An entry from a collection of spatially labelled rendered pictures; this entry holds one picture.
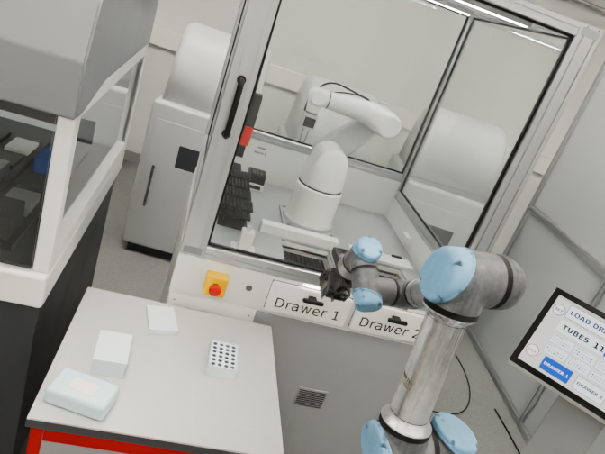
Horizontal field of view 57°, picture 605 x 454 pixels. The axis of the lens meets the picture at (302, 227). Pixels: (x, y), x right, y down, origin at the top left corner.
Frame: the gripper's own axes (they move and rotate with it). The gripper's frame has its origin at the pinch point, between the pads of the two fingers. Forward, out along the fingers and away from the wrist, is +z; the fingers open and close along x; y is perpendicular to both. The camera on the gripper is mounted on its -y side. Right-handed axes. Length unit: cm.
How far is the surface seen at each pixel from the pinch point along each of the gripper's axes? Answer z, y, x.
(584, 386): -15, 20, 84
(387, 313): 12.1, -2.6, 28.2
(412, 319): 12.2, -2.5, 38.2
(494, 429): 122, -1, 150
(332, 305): 13.9, -1.3, 8.2
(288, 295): 13.8, -1.4, -8.0
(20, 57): -47, -16, -94
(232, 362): 5.6, 27.7, -24.5
